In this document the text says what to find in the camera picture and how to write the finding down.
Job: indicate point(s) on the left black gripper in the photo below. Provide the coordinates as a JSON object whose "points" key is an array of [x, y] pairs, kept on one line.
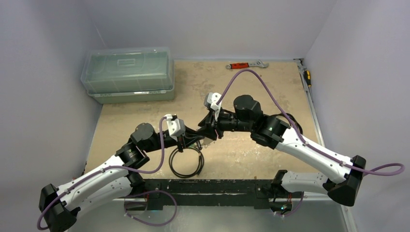
{"points": [[187, 137]]}

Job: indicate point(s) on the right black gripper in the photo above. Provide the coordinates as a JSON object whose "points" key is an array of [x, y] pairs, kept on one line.
{"points": [[213, 122]]}

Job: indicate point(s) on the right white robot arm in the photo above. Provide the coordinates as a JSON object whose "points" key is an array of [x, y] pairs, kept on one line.
{"points": [[337, 175]]}

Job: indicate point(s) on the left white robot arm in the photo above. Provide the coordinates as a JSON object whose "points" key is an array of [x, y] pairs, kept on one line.
{"points": [[117, 177]]}

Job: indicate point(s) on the clear green plastic storage box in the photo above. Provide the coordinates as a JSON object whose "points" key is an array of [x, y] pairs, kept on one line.
{"points": [[129, 75]]}

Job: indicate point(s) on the yellow black screwdriver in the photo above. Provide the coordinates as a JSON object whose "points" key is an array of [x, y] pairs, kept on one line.
{"points": [[307, 78]]}

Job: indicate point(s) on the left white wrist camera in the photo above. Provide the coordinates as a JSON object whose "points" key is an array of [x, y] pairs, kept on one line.
{"points": [[176, 126]]}

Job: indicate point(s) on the red handled adjustable wrench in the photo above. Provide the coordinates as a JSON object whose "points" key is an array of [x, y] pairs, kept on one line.
{"points": [[244, 65]]}

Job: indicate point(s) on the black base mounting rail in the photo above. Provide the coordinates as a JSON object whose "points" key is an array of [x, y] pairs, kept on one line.
{"points": [[256, 193]]}

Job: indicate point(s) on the aluminium frame rail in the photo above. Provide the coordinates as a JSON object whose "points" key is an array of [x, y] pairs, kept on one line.
{"points": [[320, 200]]}

